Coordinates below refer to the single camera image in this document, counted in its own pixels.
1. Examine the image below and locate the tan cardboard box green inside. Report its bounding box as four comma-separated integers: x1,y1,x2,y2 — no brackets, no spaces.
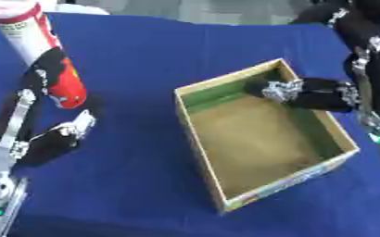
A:
171,57,362,216

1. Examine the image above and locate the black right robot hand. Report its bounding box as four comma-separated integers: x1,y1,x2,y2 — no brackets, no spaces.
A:
243,0,380,122

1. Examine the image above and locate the white and red bottle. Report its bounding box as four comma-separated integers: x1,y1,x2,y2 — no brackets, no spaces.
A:
0,0,90,110

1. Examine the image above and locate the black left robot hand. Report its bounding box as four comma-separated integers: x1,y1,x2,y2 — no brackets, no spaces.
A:
0,48,99,170

